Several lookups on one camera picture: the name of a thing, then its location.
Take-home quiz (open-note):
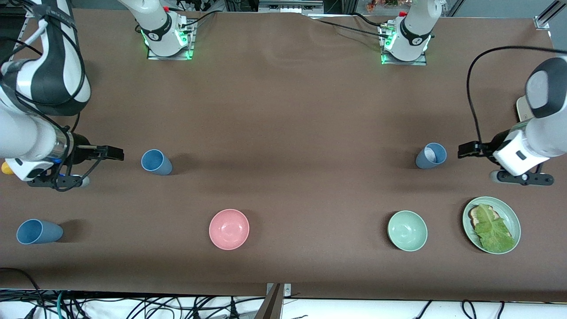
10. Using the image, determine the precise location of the cream rounded board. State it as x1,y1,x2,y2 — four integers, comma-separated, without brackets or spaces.
516,95,535,123

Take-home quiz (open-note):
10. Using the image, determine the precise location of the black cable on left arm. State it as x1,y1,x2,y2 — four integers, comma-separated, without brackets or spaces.
466,46,567,145

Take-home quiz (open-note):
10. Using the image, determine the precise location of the toast slice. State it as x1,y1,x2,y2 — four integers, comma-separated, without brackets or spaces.
470,205,512,237

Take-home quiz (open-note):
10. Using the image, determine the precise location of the mint green bowl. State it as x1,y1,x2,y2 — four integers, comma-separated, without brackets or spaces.
387,210,428,252

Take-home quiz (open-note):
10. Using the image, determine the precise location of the aluminium frame crossbar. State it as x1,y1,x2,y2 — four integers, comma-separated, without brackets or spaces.
258,0,324,14

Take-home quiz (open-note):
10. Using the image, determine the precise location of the black base cable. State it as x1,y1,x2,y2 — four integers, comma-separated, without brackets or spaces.
179,11,217,28
310,13,391,40

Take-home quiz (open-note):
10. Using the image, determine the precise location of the pink bowl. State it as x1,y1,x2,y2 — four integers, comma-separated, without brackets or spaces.
209,209,250,251

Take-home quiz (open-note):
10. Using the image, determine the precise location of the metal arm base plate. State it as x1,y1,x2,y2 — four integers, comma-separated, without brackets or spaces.
379,22,428,66
147,19,196,60

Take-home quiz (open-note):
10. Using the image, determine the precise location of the aluminium strut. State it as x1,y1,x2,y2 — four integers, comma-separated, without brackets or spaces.
255,284,284,319

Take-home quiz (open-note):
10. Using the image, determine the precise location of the blue plastic cup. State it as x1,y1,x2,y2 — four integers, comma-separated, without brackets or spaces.
141,149,173,176
16,219,64,245
415,142,447,170

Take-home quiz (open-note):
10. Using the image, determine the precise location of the black looped cable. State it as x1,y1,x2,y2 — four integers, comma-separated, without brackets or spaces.
0,268,43,306

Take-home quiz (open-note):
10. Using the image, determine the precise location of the green plate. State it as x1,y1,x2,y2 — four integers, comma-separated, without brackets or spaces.
462,196,521,255

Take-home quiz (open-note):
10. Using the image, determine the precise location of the aluminium frame corner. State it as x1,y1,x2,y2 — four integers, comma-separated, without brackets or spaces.
534,0,567,31

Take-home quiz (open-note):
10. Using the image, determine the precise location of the green lettuce leaf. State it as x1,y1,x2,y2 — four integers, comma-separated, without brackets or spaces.
474,204,517,253

